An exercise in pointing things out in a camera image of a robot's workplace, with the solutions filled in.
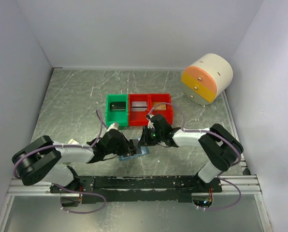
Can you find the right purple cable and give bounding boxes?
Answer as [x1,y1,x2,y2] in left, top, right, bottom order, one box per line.
[147,103,243,174]

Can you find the red plastic bin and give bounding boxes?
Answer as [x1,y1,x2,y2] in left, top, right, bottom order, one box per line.
[128,94,151,127]
[150,93,173,125]

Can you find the purple cable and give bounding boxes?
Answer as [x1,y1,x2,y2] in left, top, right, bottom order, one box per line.
[13,109,111,179]
[147,103,243,174]

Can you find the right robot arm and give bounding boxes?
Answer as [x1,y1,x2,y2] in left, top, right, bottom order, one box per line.
[138,114,244,192]

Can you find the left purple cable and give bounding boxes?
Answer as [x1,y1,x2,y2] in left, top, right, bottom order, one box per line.
[13,109,111,179]

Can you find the white striped card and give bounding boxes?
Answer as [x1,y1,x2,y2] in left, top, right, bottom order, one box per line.
[131,101,148,112]

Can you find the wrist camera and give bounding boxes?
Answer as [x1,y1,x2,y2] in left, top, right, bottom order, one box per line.
[146,115,155,129]
[107,122,119,131]

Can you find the blue card holder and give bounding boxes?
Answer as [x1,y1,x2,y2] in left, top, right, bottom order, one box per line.
[118,146,149,161]

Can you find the gold card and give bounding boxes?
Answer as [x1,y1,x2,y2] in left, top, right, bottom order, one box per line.
[152,102,166,111]

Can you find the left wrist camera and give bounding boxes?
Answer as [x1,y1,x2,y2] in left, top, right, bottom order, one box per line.
[107,122,119,131]

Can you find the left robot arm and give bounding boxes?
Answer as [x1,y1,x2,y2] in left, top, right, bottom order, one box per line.
[12,129,136,193]

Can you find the green plastic bin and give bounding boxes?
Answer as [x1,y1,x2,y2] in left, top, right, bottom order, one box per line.
[105,94,129,127]

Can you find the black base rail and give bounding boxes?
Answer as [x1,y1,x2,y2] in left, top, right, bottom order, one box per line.
[50,175,222,204]

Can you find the round drawer cabinet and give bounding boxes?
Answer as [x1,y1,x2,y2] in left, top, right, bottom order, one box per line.
[181,53,233,106]

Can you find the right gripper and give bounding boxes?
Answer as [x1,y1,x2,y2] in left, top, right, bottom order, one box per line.
[137,126,163,146]

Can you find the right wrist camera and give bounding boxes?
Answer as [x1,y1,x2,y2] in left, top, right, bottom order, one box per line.
[146,115,155,129]

